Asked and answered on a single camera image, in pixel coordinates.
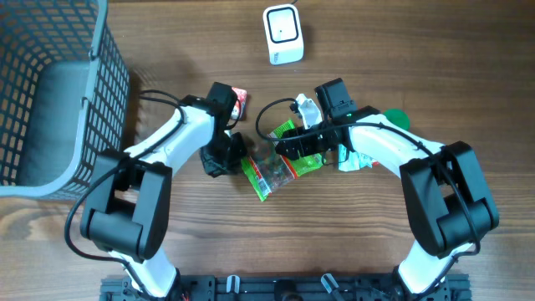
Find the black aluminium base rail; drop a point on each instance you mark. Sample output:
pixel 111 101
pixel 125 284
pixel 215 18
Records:
pixel 375 286

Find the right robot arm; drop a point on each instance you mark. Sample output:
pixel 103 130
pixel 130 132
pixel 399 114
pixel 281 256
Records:
pixel 449 205

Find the grey plastic mesh basket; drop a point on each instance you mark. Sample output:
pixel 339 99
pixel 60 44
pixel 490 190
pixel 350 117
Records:
pixel 64 96

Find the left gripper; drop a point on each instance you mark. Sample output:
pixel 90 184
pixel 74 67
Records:
pixel 228 156

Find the green candy bag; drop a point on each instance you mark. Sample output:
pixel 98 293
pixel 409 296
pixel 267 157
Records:
pixel 268 171

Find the green lidded white jar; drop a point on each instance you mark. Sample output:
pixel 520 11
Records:
pixel 398 117

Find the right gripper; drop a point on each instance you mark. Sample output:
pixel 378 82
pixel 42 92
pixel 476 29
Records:
pixel 298 144

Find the red teal snack packet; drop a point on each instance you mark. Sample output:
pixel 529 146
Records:
pixel 352 160

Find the white barcode scanner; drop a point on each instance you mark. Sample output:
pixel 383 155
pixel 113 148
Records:
pixel 284 34

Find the orange red tissue pack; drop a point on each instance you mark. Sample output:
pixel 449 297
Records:
pixel 239 110

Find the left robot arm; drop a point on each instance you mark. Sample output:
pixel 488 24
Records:
pixel 127 206

